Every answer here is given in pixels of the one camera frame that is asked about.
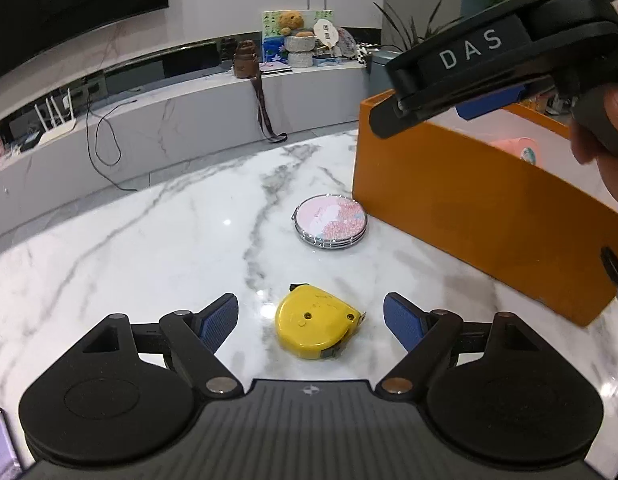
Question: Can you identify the pink cylinder container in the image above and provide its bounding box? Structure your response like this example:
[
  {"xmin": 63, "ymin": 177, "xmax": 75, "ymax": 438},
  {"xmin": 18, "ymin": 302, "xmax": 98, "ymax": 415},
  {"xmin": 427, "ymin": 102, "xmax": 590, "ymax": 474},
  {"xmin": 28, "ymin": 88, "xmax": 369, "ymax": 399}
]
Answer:
[{"xmin": 490, "ymin": 136, "xmax": 540, "ymax": 166}]

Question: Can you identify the yellow tape measure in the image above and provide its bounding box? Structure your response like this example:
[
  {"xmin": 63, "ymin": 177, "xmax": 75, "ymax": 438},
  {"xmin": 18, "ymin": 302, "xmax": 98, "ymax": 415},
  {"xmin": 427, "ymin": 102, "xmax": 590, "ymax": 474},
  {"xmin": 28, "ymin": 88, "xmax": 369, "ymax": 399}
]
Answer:
[{"xmin": 274, "ymin": 283, "xmax": 365, "ymax": 360}]

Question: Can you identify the person right hand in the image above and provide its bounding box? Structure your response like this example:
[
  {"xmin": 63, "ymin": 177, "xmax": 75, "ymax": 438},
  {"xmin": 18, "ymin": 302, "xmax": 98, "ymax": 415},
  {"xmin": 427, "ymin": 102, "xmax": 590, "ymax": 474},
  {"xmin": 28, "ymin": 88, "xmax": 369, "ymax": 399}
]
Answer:
[{"xmin": 570, "ymin": 86, "xmax": 618, "ymax": 203}]

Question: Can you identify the grey trash bin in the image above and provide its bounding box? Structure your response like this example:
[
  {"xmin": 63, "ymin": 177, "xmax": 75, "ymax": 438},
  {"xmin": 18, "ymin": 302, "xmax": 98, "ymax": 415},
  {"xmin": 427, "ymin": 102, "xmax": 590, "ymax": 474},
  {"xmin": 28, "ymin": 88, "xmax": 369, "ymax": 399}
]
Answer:
[{"xmin": 364, "ymin": 50, "xmax": 400, "ymax": 96}]

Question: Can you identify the potted green plant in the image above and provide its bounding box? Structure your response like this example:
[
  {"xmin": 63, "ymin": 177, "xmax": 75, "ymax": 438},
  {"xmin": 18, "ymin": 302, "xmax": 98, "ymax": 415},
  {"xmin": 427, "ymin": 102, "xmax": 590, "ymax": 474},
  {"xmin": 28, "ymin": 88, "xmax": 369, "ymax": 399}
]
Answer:
[{"xmin": 374, "ymin": 0, "xmax": 461, "ymax": 52}]

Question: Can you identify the orange storage box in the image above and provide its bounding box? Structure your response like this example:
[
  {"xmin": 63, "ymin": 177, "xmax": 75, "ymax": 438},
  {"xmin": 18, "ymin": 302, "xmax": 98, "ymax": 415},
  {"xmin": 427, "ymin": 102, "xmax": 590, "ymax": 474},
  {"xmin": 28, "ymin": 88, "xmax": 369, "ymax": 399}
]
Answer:
[{"xmin": 352, "ymin": 91, "xmax": 618, "ymax": 327}]

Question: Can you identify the round paper fan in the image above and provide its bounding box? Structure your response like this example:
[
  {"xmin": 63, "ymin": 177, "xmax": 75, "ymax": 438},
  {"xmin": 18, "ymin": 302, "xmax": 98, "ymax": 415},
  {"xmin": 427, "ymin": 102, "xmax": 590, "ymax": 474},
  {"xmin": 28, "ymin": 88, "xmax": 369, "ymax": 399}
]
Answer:
[{"xmin": 313, "ymin": 18, "xmax": 339, "ymax": 58}]

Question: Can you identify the pink round compact mirror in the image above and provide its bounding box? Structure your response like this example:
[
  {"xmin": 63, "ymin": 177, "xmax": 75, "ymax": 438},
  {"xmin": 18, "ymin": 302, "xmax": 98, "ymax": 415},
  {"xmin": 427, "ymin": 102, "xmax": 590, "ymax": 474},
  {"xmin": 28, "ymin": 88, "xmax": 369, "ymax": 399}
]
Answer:
[{"xmin": 292, "ymin": 194, "xmax": 367, "ymax": 250}]

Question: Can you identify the green poster card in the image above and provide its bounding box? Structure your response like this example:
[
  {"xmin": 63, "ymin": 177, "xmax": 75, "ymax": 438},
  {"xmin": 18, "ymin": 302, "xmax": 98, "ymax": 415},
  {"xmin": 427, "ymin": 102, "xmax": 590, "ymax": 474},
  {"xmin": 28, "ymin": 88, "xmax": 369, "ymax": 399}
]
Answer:
[{"xmin": 261, "ymin": 10, "xmax": 334, "ymax": 64}]

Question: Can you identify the teddy bear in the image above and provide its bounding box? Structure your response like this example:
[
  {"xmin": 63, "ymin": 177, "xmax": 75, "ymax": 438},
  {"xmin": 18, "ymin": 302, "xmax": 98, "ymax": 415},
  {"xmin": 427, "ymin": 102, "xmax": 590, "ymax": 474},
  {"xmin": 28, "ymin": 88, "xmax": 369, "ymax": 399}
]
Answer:
[{"xmin": 277, "ymin": 11, "xmax": 313, "ymax": 37}]

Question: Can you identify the black smartphone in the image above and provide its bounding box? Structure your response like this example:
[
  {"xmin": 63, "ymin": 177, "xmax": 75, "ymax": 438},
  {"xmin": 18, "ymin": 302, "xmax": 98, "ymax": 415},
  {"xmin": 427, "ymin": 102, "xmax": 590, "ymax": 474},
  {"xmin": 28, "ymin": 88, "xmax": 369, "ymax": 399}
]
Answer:
[{"xmin": 0, "ymin": 408, "xmax": 22, "ymax": 480}]

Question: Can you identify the white wifi router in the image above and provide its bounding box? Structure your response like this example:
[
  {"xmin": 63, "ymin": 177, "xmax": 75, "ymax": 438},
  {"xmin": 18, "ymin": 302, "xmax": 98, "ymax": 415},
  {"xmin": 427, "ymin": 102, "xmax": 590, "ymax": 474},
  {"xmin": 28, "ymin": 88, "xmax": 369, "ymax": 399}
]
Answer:
[{"xmin": 34, "ymin": 90, "xmax": 77, "ymax": 145}]

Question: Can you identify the brown camera bag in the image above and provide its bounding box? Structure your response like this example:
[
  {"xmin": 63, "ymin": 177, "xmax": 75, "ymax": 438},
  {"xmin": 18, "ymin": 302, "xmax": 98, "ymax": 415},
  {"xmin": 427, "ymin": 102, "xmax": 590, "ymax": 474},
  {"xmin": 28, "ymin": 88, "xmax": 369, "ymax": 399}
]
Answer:
[{"xmin": 233, "ymin": 40, "xmax": 288, "ymax": 144}]

